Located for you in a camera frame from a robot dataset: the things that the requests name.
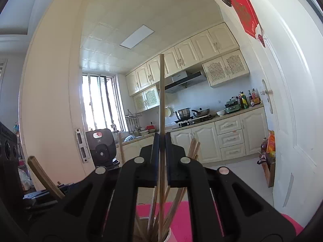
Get green electric cooker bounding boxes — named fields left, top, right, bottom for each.
left=224, top=99, right=240, bottom=114

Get black appliance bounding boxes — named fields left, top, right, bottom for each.
left=85, top=128, right=119, bottom=167

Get cream upper kitchen cabinets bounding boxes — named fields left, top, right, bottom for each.
left=125, top=22, right=240, bottom=97

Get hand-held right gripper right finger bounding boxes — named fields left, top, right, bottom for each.
left=165, top=132, right=296, bottom=242

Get black speaker cabinet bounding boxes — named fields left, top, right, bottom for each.
left=0, top=121, right=19, bottom=162

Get light thin chopstick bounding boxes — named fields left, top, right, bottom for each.
left=159, top=54, right=167, bottom=242

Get red paper door decoration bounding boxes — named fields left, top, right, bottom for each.
left=227, top=0, right=266, bottom=48

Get white door lock plate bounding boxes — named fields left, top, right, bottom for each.
left=75, top=128, right=91, bottom=164

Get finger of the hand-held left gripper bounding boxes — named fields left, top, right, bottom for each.
left=56, top=181, right=82, bottom=194
left=23, top=190, right=63, bottom=208

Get cream kitchen cabinets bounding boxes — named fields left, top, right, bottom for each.
left=125, top=22, right=240, bottom=97
left=116, top=106, right=269, bottom=165

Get door handle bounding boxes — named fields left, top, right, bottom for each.
left=261, top=79, right=275, bottom=114

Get range hood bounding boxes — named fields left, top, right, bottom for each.
left=164, top=71, right=208, bottom=94

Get dark wok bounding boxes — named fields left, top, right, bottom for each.
left=191, top=108, right=210, bottom=118

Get kitchen window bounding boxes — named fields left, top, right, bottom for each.
left=81, top=73, right=127, bottom=133

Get brown chopstick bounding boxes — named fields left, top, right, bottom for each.
left=27, top=156, right=66, bottom=199

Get ceiling light panel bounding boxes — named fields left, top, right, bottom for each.
left=119, top=25, right=155, bottom=48

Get cream lower kitchen cabinets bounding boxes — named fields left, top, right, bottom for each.
left=116, top=106, right=269, bottom=165

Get clear plastic bag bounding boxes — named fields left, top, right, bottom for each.
left=18, top=168, right=34, bottom=191

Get wide lattice door cabinet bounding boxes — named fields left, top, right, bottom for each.
left=202, top=50, right=250, bottom=88

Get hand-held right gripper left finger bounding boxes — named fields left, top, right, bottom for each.
left=28, top=132, right=160, bottom=242

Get hanging utensil rack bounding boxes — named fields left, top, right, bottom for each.
left=125, top=110, right=143, bottom=134

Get pink tablecloth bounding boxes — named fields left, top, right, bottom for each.
left=106, top=200, right=304, bottom=242

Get narrow lattice door cabinet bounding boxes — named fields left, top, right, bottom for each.
left=132, top=85, right=160, bottom=113

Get cardboard box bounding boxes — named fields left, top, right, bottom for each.
left=261, top=154, right=276, bottom=188

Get pink cup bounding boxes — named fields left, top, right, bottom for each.
left=135, top=215, right=177, bottom=242

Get gas stove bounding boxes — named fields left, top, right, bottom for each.
left=174, top=115, right=217, bottom=128

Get white door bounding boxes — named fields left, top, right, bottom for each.
left=219, top=0, right=323, bottom=228

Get steel pot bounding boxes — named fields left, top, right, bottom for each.
left=174, top=107, right=191, bottom=121

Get green oil bottle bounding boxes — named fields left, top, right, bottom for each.
left=239, top=92, right=249, bottom=110

